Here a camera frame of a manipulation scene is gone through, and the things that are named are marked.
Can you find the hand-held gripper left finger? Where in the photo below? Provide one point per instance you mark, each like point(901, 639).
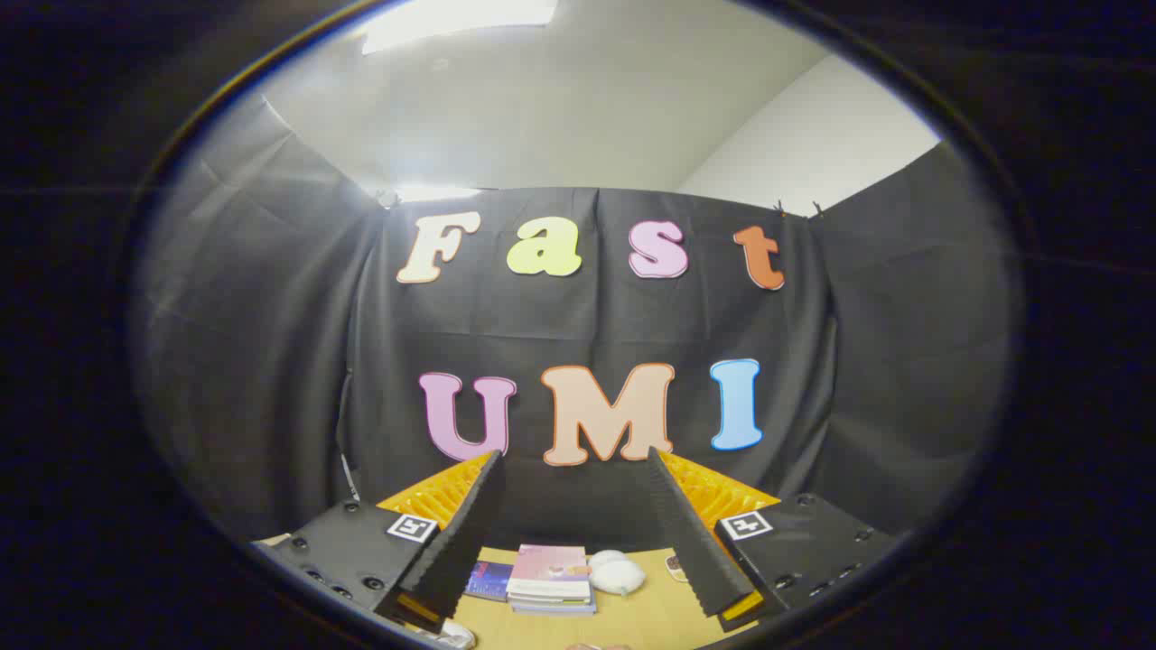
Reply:
point(461, 551)

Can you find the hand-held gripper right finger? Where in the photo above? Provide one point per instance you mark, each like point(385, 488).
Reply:
point(695, 542)

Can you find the white divided grain plate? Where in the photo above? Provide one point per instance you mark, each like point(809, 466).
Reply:
point(675, 569)

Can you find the white fluffy ball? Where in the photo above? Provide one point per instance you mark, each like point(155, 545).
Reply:
point(617, 574)

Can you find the pink cover book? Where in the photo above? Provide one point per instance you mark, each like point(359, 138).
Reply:
point(549, 564)

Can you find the grey book with green tab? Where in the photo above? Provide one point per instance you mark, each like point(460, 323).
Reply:
point(553, 601)

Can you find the pale blue cover book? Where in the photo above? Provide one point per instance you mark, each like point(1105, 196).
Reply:
point(555, 611)

